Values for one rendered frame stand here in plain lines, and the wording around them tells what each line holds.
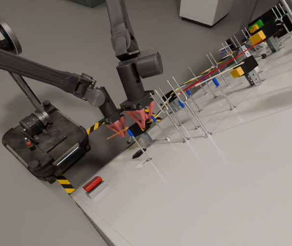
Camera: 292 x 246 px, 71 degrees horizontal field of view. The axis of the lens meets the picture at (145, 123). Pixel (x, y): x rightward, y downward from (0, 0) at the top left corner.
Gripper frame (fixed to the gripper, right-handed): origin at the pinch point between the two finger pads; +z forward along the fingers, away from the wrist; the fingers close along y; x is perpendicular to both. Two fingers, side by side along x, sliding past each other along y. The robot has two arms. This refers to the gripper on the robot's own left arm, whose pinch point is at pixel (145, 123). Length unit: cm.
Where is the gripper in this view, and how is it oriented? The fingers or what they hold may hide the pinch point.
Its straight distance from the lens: 66.4
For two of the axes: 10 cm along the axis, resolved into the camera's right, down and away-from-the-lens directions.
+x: -7.5, -0.6, 6.6
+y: 5.9, -5.1, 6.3
